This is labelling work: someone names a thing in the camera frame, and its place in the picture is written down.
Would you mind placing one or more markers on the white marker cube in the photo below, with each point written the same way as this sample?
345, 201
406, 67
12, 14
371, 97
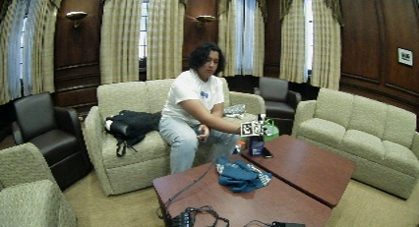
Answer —
251, 128

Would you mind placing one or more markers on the small orange object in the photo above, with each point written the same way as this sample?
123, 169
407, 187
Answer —
242, 145

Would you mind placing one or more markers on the blue patterned cloth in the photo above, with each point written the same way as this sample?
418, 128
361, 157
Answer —
242, 177

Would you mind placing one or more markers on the green bag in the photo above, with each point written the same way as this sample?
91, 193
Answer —
271, 130

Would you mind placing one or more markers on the large black leather armchair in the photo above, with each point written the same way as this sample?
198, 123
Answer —
49, 135

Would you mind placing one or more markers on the framed wall picture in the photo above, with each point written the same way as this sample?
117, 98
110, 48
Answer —
405, 56

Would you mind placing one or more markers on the black backpack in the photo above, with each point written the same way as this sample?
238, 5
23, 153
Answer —
131, 124

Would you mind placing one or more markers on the small black leather armchair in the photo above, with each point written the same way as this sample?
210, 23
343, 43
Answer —
277, 97

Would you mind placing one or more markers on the blue carton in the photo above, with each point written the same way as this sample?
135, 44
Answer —
257, 146

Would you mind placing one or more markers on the beige two-seat sofa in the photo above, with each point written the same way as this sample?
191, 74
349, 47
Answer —
131, 148

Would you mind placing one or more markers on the beige fabric armchair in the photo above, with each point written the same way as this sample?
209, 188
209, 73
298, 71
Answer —
26, 194

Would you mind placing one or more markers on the grey patterned cloth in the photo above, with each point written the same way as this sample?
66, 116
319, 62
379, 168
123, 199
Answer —
235, 110

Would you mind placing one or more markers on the beige checked window curtains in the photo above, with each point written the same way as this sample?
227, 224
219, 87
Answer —
163, 37

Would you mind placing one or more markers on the brass wall lamp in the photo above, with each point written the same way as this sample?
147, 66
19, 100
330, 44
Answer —
205, 19
77, 16

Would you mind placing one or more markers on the the person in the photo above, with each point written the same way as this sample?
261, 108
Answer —
190, 89

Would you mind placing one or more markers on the beige three-seat sofa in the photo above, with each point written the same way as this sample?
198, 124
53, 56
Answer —
362, 135

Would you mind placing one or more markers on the black phone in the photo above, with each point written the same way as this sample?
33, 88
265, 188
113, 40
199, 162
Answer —
267, 153

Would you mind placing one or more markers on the flat black device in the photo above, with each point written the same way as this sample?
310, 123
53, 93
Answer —
289, 224

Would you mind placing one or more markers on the reddish wooden coffee table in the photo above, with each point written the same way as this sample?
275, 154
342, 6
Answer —
245, 204
306, 164

